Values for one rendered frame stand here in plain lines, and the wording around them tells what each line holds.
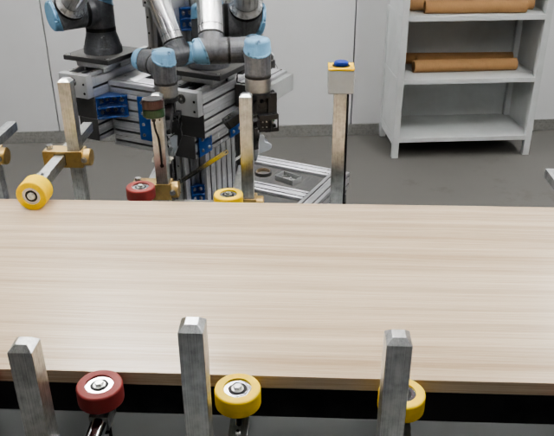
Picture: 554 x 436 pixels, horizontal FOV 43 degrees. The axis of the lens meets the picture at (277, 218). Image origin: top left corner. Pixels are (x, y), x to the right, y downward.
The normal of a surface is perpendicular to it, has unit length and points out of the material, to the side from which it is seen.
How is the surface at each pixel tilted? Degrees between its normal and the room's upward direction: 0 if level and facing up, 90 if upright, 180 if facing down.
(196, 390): 90
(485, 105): 90
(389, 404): 90
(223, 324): 0
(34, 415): 90
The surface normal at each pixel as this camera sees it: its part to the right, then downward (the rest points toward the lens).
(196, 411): -0.04, 0.46
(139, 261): 0.00, -0.89
